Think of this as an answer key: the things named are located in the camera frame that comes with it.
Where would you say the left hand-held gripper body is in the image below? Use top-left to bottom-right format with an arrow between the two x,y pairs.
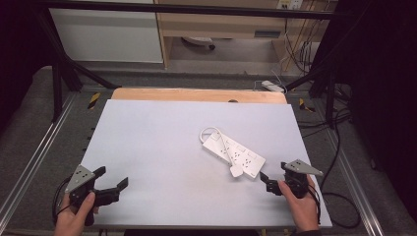
64,164 -> 99,227

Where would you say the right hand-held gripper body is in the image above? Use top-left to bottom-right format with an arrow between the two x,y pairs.
280,158 -> 325,200

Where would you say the white power strip cable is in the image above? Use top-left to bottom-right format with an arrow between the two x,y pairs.
199,126 -> 245,179

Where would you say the person's right hand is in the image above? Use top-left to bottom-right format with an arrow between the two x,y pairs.
277,174 -> 321,234

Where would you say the person's left hand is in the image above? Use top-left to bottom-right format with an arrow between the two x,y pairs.
53,191 -> 100,236

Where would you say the yellow black tape strip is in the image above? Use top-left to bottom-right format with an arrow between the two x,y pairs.
298,97 -> 317,113
87,91 -> 101,110

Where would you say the small white floor power strip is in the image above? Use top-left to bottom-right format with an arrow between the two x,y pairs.
261,80 -> 286,93

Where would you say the black metal stand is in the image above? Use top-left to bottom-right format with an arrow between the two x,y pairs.
284,58 -> 340,130
33,8 -> 123,123

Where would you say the wooden board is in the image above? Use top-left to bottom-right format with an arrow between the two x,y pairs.
110,87 -> 288,105

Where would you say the black curtain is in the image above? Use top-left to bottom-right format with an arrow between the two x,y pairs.
0,0 -> 55,132
311,0 -> 417,224

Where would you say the white cabinet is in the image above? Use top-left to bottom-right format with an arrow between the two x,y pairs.
48,7 -> 164,64

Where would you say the chair base with caster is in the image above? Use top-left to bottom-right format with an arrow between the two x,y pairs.
181,35 -> 217,51

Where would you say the wooden desk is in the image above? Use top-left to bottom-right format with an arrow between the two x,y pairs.
152,0 -> 339,70

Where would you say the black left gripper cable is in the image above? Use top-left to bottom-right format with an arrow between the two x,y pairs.
51,176 -> 73,226

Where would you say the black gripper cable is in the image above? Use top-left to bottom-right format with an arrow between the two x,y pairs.
307,187 -> 323,226
51,176 -> 73,226

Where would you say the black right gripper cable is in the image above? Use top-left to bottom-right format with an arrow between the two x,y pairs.
307,187 -> 323,226

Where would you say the aluminium rail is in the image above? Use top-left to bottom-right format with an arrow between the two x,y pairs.
0,92 -> 81,219
324,127 -> 386,236

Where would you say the black floor cable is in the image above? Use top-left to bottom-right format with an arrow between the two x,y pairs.
296,83 -> 362,230

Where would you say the bundle of hanging cables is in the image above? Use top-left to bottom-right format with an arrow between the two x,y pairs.
280,9 -> 324,74

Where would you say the white wall socket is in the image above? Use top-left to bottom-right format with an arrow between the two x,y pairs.
276,0 -> 304,11

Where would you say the black metal frame bar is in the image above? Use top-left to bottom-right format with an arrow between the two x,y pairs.
33,0 -> 350,22

